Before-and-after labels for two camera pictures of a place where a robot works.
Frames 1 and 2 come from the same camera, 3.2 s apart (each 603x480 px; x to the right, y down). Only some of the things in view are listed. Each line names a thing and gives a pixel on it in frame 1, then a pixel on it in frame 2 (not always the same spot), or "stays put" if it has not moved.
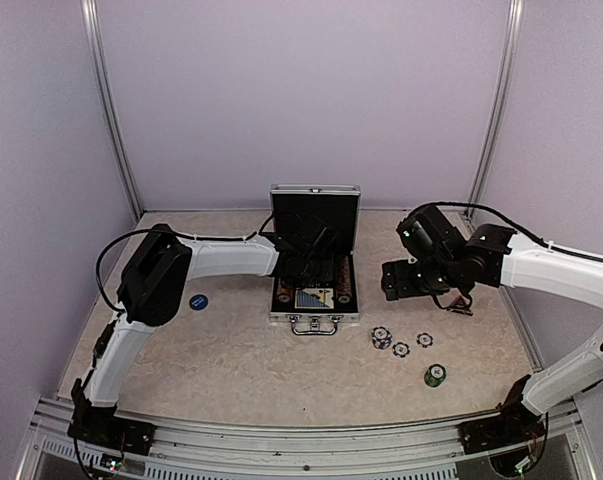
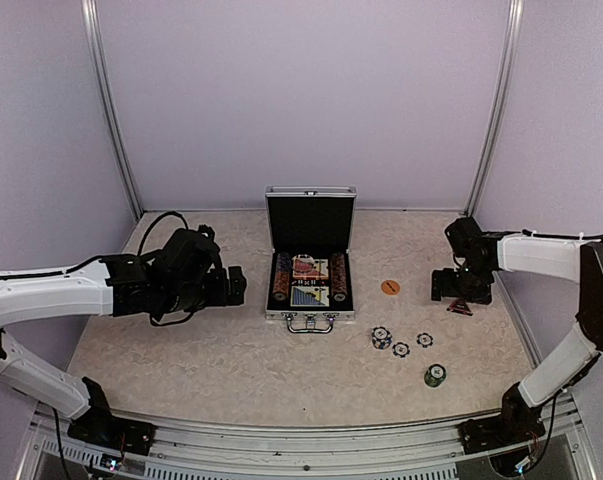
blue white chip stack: x=381 y=337 stays put
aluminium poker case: x=317 y=305 stays put
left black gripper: x=325 y=274 to x=220 y=296
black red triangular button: x=459 y=306 stays put
